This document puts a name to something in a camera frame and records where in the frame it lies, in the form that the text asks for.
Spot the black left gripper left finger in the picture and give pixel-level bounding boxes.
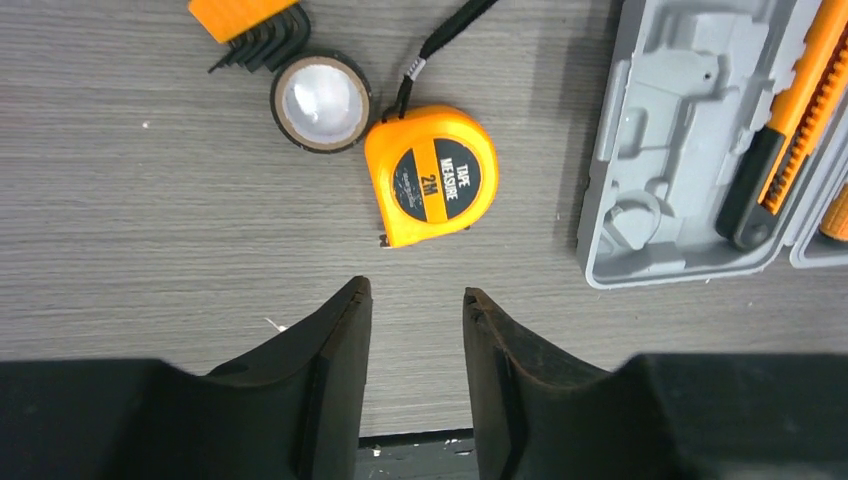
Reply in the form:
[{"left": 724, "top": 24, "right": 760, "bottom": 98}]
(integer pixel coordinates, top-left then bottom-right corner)
[{"left": 1, "top": 276, "right": 373, "bottom": 479}]

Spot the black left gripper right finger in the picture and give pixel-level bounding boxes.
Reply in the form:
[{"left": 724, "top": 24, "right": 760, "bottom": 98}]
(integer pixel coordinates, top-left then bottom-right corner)
[{"left": 462, "top": 288, "right": 847, "bottom": 479}]

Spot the orange phillips screwdriver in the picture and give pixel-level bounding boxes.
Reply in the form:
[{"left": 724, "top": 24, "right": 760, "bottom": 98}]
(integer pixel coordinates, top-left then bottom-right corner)
[{"left": 819, "top": 183, "right": 848, "bottom": 243}]

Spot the orange utility knife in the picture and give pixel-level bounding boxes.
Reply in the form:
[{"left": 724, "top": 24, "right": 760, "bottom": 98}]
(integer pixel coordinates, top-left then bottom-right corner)
[{"left": 715, "top": 1, "right": 847, "bottom": 252}]

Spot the orange tape measure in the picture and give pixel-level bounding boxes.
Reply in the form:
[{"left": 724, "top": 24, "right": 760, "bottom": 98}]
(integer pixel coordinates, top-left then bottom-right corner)
[{"left": 364, "top": 1, "right": 499, "bottom": 248}]

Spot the small round silver disc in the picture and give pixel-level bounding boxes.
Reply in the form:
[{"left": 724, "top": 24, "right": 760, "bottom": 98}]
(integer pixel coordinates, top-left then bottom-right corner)
[{"left": 269, "top": 49, "right": 375, "bottom": 154}]

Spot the grey plastic tool case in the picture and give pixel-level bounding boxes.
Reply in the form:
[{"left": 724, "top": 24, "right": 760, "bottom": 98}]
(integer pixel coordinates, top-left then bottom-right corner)
[{"left": 577, "top": 1, "right": 847, "bottom": 289}]

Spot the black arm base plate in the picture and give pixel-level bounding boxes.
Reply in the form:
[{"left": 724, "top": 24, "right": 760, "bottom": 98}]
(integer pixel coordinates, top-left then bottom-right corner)
[{"left": 353, "top": 429, "right": 479, "bottom": 480}]

